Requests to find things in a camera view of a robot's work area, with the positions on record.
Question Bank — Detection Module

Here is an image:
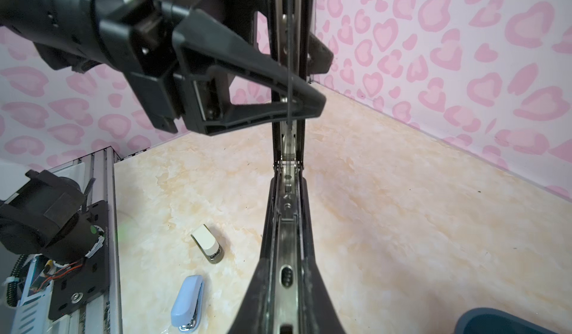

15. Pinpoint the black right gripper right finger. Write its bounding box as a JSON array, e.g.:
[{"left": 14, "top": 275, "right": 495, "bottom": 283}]
[{"left": 300, "top": 177, "right": 346, "bottom": 333}]

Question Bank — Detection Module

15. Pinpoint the black long stapler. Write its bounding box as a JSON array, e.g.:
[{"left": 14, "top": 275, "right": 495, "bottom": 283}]
[{"left": 261, "top": 0, "right": 314, "bottom": 333}]

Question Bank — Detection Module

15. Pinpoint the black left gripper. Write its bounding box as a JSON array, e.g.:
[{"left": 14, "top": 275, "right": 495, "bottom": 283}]
[{"left": 99, "top": 0, "right": 326, "bottom": 136}]

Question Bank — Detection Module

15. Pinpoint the light blue mini stapler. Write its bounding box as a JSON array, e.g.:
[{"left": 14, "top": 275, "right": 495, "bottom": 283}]
[{"left": 171, "top": 275, "right": 205, "bottom": 333}]

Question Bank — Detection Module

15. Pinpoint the teal plastic tray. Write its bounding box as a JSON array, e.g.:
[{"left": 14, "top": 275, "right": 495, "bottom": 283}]
[{"left": 454, "top": 307, "right": 556, "bottom": 334}]

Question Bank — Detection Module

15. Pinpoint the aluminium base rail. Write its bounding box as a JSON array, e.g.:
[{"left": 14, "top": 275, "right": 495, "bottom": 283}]
[{"left": 8, "top": 145, "right": 124, "bottom": 334}]

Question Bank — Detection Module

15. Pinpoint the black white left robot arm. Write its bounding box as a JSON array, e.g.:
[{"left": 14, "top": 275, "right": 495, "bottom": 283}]
[{"left": 1, "top": 0, "right": 333, "bottom": 136}]

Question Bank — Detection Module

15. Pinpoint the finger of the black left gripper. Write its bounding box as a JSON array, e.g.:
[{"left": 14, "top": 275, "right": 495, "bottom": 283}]
[{"left": 306, "top": 33, "right": 334, "bottom": 76}]

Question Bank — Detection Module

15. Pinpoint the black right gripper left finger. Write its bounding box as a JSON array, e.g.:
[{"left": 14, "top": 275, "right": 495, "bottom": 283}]
[{"left": 228, "top": 177, "right": 276, "bottom": 333}]

